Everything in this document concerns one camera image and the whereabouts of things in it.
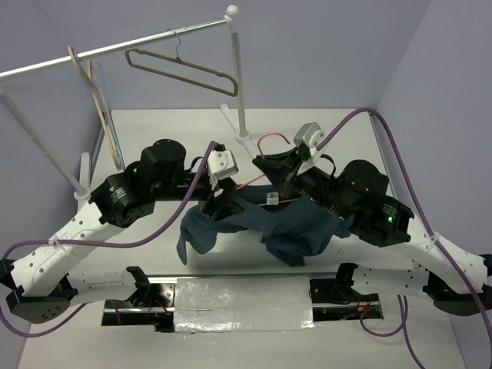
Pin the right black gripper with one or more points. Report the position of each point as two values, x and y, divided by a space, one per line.
277 165

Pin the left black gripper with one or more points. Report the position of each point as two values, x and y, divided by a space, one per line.
221 208

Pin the blue t shirt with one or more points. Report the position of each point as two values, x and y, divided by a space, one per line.
291 231

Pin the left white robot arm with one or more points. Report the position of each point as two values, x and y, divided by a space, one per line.
43 283

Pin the wooden hanger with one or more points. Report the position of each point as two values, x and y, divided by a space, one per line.
89 76

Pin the white clothes rack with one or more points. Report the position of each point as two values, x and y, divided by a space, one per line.
237 122

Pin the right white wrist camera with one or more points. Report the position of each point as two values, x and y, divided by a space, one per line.
306 141

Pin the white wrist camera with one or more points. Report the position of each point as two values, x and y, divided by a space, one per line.
221 164
306 141

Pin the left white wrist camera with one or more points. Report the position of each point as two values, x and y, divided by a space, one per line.
221 164

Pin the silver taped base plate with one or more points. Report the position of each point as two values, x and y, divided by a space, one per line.
240 304

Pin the blue wire hanger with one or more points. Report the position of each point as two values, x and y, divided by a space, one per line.
101 81

